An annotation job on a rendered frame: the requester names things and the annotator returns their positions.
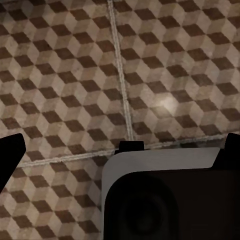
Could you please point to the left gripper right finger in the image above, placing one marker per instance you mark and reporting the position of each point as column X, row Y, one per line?
column 232, row 149

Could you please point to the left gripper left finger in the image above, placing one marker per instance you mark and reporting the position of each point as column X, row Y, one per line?
column 12, row 150

